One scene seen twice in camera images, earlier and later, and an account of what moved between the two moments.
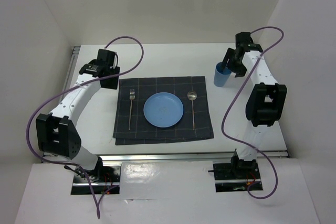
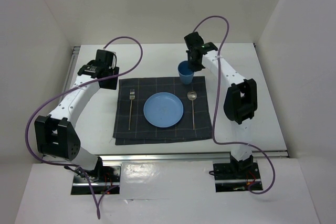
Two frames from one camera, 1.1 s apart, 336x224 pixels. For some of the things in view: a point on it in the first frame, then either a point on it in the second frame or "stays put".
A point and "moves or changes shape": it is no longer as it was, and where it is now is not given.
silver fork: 132,96 stays put
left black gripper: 112,83 stays put
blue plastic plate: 163,109 stays put
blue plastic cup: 220,76 moves or changes shape
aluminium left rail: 76,51 stays put
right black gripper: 229,55 -> 191,66
